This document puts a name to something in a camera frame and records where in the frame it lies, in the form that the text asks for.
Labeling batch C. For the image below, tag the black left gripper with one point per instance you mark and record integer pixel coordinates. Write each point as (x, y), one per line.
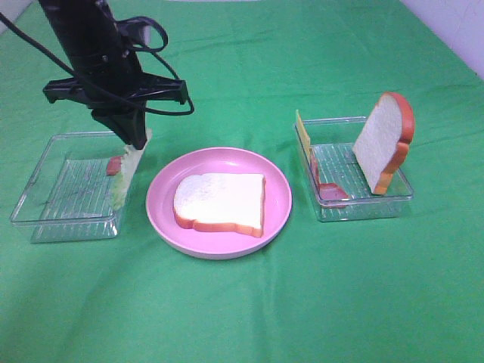
(110, 84)

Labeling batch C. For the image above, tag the toy lettuce leaf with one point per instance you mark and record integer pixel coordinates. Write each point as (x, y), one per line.
(122, 179)

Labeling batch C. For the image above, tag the toy bacon strip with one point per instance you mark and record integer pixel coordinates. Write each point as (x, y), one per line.
(113, 165)

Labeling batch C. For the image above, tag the toy bread slice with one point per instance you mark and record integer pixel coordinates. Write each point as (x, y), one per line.
(221, 202)
(383, 144)

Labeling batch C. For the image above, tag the toy cheese slice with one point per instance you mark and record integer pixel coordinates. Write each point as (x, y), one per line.
(303, 136)

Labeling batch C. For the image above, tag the toy bacon strip streaky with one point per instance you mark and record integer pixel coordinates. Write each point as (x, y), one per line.
(326, 191)

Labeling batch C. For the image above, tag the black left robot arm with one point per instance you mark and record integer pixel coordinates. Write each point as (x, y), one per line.
(84, 28)

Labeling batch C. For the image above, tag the clear plastic tray left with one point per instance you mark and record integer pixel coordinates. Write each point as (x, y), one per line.
(69, 196)

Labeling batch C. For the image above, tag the clear plastic tray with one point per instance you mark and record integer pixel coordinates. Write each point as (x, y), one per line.
(331, 142)
(69, 196)

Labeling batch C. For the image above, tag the pink plate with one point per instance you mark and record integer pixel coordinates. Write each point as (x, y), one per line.
(217, 245)

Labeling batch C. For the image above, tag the clear plastic tray right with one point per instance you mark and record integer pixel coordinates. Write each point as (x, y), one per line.
(331, 142)

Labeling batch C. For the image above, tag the toy bread slice upright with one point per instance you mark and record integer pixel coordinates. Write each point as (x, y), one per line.
(383, 144)

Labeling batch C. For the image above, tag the green tablecloth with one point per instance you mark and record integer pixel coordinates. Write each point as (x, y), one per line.
(390, 290)

